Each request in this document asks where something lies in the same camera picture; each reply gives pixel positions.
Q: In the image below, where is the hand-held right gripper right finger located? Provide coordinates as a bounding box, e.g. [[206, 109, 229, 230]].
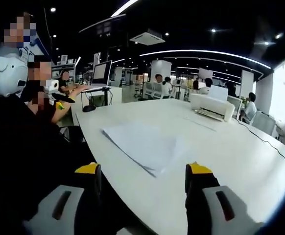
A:
[[185, 161, 265, 235]]

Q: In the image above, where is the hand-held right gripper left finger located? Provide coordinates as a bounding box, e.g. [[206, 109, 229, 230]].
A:
[[22, 163, 103, 235]]

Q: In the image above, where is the grey metal shelf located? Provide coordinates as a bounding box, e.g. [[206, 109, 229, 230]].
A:
[[51, 55, 81, 83]]

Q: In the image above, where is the black laptop stand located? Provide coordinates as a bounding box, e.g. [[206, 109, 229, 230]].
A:
[[102, 87, 112, 106]]

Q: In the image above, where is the computer monitor on desk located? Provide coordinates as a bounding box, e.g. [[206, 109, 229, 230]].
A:
[[80, 60, 113, 93]]

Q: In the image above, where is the white chest-worn device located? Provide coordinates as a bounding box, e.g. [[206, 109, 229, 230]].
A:
[[0, 55, 29, 97]]

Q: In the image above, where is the white table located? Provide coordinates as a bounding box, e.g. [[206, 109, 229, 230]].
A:
[[75, 97, 285, 235]]

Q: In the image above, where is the person's dark clothed torso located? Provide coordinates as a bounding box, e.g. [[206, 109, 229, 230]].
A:
[[0, 93, 123, 235]]

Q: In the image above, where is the white office chair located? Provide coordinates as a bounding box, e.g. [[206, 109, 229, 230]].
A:
[[144, 82, 163, 99], [228, 95, 243, 118], [252, 111, 277, 136]]

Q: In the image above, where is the white printer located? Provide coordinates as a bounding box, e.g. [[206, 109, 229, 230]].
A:
[[189, 84, 236, 122]]

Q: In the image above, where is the ceiling air conditioner unit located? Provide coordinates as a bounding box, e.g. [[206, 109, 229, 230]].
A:
[[129, 28, 163, 46]]

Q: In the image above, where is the curved ceiling light strip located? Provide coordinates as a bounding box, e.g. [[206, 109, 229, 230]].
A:
[[139, 50, 272, 69], [110, 0, 140, 18]]

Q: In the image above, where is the white display board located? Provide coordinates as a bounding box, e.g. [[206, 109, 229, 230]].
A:
[[198, 68, 214, 85]]

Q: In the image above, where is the blue white wall poster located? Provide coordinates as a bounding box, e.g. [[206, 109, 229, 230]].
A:
[[19, 36, 50, 63]]

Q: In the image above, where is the white cable slot cover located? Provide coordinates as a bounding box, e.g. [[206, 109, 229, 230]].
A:
[[184, 116, 216, 132]]

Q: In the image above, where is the black power cable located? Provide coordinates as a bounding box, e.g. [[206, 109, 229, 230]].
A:
[[235, 119, 285, 169]]

